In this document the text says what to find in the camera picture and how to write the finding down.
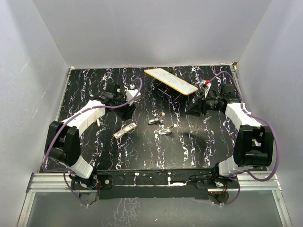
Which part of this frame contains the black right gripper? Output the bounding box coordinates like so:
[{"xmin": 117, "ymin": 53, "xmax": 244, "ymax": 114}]
[{"xmin": 185, "ymin": 91, "xmax": 222, "ymax": 117}]

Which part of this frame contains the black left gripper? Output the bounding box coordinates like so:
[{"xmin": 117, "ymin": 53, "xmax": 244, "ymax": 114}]
[{"xmin": 114, "ymin": 95, "xmax": 136, "ymax": 121}]

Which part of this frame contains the white staple box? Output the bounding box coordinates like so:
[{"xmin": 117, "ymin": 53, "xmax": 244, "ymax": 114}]
[{"xmin": 113, "ymin": 123, "xmax": 137, "ymax": 139}]

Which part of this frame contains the white stapler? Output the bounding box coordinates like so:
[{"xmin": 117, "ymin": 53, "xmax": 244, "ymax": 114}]
[
  {"xmin": 158, "ymin": 124, "xmax": 177, "ymax": 135},
  {"xmin": 148, "ymin": 112, "xmax": 165, "ymax": 125}
]

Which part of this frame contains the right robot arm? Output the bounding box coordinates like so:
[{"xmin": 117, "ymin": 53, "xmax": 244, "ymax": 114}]
[{"xmin": 185, "ymin": 80, "xmax": 274, "ymax": 188}]

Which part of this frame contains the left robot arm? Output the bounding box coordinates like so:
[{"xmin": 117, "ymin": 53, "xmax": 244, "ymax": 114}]
[{"xmin": 45, "ymin": 83, "xmax": 141, "ymax": 189}]

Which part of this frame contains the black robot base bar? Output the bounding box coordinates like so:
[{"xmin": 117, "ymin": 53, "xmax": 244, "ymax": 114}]
[{"xmin": 71, "ymin": 167, "xmax": 240, "ymax": 201}]

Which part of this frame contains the yellow framed whiteboard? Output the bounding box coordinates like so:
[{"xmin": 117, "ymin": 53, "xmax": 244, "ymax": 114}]
[{"xmin": 144, "ymin": 68, "xmax": 198, "ymax": 96}]

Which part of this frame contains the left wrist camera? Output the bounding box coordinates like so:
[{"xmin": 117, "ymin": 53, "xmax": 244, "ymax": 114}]
[{"xmin": 125, "ymin": 85, "xmax": 141, "ymax": 105}]

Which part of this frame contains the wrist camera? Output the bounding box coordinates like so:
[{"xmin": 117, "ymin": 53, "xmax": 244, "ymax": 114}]
[
  {"xmin": 199, "ymin": 79, "xmax": 211, "ymax": 98},
  {"xmin": 125, "ymin": 85, "xmax": 141, "ymax": 105}
]

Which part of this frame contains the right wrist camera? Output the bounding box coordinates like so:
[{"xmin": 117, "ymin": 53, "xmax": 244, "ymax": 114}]
[{"xmin": 199, "ymin": 79, "xmax": 211, "ymax": 98}]

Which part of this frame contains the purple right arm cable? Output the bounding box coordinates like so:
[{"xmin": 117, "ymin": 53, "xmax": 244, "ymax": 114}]
[{"xmin": 205, "ymin": 70, "xmax": 281, "ymax": 182}]

